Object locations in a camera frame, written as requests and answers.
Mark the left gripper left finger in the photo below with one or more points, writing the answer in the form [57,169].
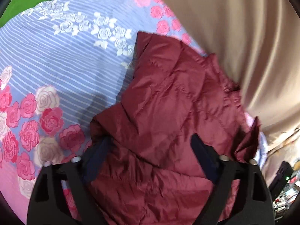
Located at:
[48,204]

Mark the beige curtain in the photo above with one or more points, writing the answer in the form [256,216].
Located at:
[257,44]

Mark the pink rose floral bedsheet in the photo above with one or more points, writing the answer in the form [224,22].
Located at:
[62,63]

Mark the cluttered shelf with items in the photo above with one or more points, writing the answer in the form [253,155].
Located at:
[284,189]

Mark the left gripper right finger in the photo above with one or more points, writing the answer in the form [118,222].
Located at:
[253,203]

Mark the maroon quilted puffer jacket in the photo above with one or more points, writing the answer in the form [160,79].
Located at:
[151,175]

